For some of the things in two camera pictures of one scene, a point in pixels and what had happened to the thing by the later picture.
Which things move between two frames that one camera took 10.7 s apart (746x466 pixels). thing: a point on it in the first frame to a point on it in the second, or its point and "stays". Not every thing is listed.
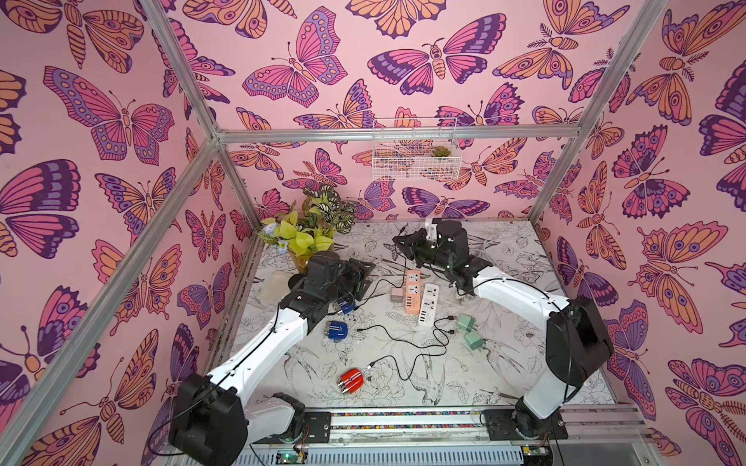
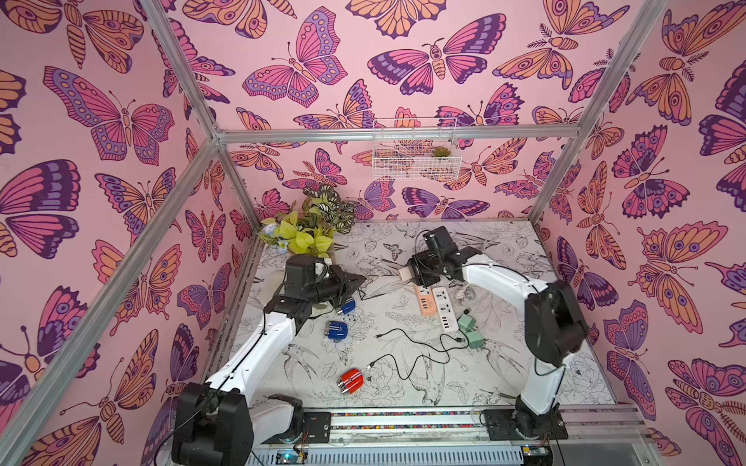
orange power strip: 413,292 to 426,301
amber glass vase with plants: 311,232 stays
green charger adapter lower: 474,340 stays
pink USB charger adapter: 397,295 to 405,274
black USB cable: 410,341 to 424,344
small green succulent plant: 440,151 stays
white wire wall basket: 416,160 stays
